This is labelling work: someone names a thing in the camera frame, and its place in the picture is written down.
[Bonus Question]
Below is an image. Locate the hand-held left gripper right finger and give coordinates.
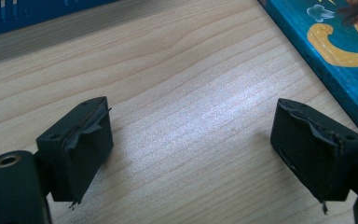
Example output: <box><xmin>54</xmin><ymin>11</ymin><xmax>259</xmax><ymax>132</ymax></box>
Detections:
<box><xmin>269</xmin><ymin>97</ymin><xmax>358</xmax><ymax>216</ymax></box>

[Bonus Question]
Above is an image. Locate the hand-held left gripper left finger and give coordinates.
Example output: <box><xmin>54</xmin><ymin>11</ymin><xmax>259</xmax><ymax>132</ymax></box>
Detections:
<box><xmin>35</xmin><ymin>95</ymin><xmax>115</xmax><ymax>210</ymax></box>

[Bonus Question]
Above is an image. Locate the blue picture book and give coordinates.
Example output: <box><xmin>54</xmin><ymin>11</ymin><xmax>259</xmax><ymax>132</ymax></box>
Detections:
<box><xmin>257</xmin><ymin>0</ymin><xmax>358</xmax><ymax>150</ymax></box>

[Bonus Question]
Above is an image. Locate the blue plastic file rack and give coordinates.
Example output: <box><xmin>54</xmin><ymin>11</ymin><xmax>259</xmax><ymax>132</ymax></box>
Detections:
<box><xmin>0</xmin><ymin>0</ymin><xmax>119</xmax><ymax>40</ymax></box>

